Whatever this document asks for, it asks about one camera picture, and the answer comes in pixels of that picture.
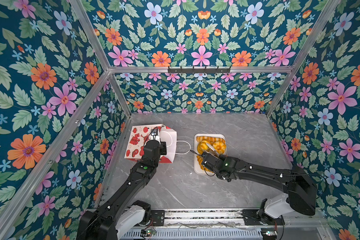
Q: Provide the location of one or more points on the curved croissant fake bread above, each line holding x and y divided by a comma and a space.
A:
201, 163

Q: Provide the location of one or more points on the black hook rail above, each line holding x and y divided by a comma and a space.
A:
197, 70

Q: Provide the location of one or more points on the metal food tongs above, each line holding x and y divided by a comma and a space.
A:
212, 150

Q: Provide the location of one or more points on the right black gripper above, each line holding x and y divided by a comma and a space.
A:
221, 158

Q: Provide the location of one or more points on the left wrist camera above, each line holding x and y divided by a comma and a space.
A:
155, 134

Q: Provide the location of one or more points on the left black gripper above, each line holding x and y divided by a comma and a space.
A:
163, 147

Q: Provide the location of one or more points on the white rectangular tray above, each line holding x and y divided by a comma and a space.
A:
196, 144

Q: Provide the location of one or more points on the long yellow fake bread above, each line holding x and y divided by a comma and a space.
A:
210, 139

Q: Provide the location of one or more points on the red and white paper bag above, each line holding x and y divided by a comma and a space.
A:
160, 138

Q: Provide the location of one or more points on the aluminium front rail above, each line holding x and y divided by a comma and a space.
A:
232, 218

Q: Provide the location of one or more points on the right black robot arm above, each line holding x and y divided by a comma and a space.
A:
299, 192

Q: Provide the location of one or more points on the round ring fake bread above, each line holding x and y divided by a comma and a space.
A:
219, 147

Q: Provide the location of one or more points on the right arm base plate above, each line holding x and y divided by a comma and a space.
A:
254, 217

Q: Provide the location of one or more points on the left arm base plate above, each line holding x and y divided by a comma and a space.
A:
154, 217

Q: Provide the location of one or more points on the round yellow fake bun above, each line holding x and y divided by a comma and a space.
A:
203, 146

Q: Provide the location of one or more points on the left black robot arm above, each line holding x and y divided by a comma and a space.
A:
113, 219

